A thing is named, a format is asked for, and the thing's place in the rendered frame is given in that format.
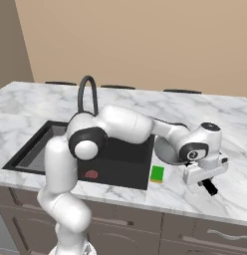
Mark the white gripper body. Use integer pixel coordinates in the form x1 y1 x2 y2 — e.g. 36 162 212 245
182 161 229 186

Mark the green sponge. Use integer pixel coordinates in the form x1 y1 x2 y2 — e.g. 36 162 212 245
149 164 165 184

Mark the black sink basin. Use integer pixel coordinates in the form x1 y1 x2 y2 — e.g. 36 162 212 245
1 120 156 191

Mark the red round sink drain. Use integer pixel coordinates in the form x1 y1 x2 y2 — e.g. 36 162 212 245
84 169 101 179

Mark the brown drawer front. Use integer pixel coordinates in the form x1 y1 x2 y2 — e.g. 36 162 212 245
160 212 247 249
83 198 164 234
157 238 247 255
86 221 162 255

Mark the dark stool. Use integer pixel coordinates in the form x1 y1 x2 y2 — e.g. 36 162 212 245
162 88 203 95
100 84 136 91
44 80 78 87

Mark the black arched tap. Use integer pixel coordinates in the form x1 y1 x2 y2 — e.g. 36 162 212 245
77 75 100 118

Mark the brown cupboard door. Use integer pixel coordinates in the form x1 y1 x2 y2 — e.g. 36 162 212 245
0 184 59 255

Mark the grey drawer handle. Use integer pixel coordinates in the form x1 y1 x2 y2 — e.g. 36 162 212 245
91 216 135 227
180 234 247 255
92 231 136 243
206 228 247 242

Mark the dark cupboard door handle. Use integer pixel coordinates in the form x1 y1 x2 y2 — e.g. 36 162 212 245
8 186 22 207
11 216 31 252

